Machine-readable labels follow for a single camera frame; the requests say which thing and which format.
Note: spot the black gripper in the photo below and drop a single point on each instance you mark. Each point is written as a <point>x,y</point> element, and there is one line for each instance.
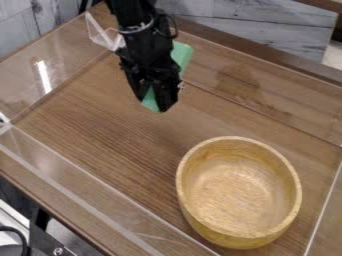
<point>145,57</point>

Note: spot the green rectangular block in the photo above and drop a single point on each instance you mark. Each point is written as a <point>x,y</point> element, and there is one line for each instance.
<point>182,55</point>

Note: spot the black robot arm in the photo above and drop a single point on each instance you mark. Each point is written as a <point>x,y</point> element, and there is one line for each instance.
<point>120,7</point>

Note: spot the brown wooden bowl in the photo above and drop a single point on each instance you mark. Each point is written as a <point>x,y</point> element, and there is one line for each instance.
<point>239,192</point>

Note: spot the clear acrylic tray wall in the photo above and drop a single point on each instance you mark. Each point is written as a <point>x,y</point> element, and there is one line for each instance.
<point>108,218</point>

